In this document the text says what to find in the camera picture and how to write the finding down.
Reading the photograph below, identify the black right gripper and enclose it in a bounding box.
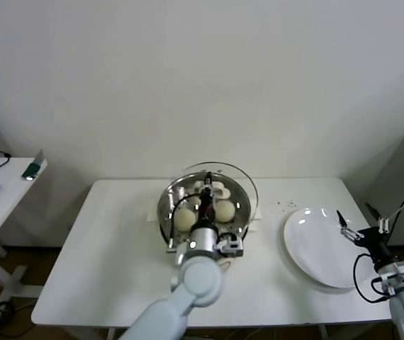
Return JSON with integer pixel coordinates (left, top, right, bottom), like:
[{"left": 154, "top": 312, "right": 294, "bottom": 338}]
[{"left": 336, "top": 202, "right": 393, "bottom": 266}]

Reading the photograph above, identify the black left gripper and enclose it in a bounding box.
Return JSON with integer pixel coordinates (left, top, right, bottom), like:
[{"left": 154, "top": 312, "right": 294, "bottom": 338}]
[{"left": 198, "top": 172, "right": 214, "bottom": 230}]

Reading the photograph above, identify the round glass pot lid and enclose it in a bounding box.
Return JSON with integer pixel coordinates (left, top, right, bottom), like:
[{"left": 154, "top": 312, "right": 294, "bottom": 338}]
[{"left": 158, "top": 161, "right": 259, "bottom": 230}]

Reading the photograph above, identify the perforated steel steamer basket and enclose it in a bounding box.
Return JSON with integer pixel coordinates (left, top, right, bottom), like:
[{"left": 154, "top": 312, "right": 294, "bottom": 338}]
[{"left": 148, "top": 173, "right": 263, "bottom": 254}]

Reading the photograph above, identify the white oval plate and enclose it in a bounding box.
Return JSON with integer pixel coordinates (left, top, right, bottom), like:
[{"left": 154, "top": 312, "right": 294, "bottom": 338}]
[{"left": 282, "top": 208, "right": 375, "bottom": 290}]

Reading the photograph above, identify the white side table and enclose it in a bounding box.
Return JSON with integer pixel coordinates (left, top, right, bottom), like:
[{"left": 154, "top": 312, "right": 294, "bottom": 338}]
[{"left": 0, "top": 157, "right": 49, "bottom": 297}]

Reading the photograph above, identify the white thin cable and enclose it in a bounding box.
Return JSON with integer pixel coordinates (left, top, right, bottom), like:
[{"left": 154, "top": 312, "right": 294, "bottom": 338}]
[{"left": 381, "top": 198, "right": 404, "bottom": 222}]

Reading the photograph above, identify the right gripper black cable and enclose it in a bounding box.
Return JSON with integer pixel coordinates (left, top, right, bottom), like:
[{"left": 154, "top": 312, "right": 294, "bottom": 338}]
[{"left": 352, "top": 253, "right": 393, "bottom": 304}]

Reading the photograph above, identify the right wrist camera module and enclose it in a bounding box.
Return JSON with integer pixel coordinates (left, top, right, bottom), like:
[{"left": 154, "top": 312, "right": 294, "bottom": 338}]
[{"left": 378, "top": 260, "right": 404, "bottom": 284}]

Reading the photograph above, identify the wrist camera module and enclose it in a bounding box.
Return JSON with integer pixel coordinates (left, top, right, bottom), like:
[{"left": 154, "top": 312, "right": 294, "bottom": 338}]
[
  {"left": 215, "top": 233, "right": 245, "bottom": 258},
  {"left": 378, "top": 260, "right": 404, "bottom": 284}
]

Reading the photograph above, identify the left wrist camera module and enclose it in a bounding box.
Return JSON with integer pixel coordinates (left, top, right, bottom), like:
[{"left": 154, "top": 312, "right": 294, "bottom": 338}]
[{"left": 215, "top": 233, "right": 245, "bottom": 258}]

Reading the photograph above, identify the green handled scraper tool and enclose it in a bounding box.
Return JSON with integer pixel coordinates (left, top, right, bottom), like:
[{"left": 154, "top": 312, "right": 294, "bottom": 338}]
[{"left": 23, "top": 149, "right": 45, "bottom": 181}]

